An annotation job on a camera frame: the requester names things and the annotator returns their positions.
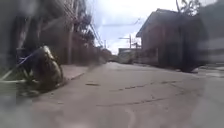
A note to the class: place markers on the pole with crossarm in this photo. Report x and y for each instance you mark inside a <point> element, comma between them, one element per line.
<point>130,41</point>

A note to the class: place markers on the grey concrete road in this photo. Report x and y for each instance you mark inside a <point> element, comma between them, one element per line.
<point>133,96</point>

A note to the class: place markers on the reddish pavement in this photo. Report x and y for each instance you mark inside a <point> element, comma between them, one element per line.
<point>73,71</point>

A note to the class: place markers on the brown brick building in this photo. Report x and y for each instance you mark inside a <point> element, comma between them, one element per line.
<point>163,41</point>

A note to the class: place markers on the pile of rubbish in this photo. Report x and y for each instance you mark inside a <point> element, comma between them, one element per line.
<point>46,71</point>

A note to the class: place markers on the tall building with balconies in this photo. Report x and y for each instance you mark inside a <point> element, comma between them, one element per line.
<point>50,30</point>

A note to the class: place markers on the bare tree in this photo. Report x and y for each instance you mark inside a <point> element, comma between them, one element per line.
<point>190,6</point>

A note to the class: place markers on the grey building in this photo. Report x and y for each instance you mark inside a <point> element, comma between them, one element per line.
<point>213,36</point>

